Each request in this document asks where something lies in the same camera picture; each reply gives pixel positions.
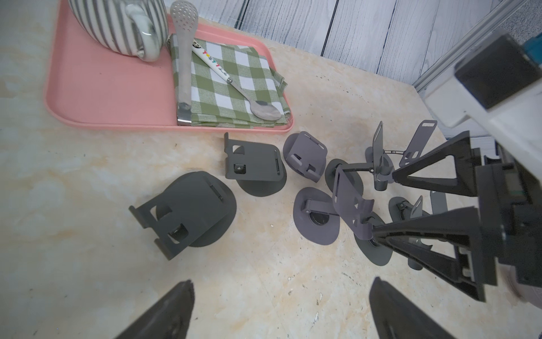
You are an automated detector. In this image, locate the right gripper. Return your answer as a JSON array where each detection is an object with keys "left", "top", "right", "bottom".
[{"left": 373, "top": 131, "right": 541, "bottom": 302}]

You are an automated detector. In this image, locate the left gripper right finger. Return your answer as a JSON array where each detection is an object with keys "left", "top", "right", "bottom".
[{"left": 369, "top": 277, "right": 454, "bottom": 339}]

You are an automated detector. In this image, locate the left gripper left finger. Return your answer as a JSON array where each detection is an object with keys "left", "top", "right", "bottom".
[{"left": 117, "top": 280, "right": 195, "bottom": 339}]

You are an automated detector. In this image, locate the dark green phone stand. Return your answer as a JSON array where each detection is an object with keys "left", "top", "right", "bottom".
[
  {"left": 388, "top": 191, "right": 447, "bottom": 271},
  {"left": 324, "top": 121, "right": 405, "bottom": 195},
  {"left": 354, "top": 236, "right": 393, "bottom": 266},
  {"left": 129, "top": 171, "right": 237, "bottom": 260},
  {"left": 224, "top": 133, "right": 287, "bottom": 197}
]

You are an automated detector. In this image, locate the green checkered cloth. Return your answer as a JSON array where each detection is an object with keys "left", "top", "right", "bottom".
[{"left": 191, "top": 39, "right": 293, "bottom": 129}]

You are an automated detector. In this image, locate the pink tray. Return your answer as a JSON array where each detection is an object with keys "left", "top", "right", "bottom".
[{"left": 44, "top": 0, "right": 295, "bottom": 135}]

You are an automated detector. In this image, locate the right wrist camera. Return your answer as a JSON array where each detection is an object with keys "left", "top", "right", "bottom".
[{"left": 423, "top": 30, "right": 541, "bottom": 179}]

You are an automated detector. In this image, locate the right aluminium frame post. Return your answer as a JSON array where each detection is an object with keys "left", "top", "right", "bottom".
[{"left": 413, "top": 0, "right": 527, "bottom": 93}]

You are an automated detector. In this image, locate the white handled spoon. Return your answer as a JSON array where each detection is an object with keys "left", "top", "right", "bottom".
[{"left": 192, "top": 40, "right": 289, "bottom": 127}]

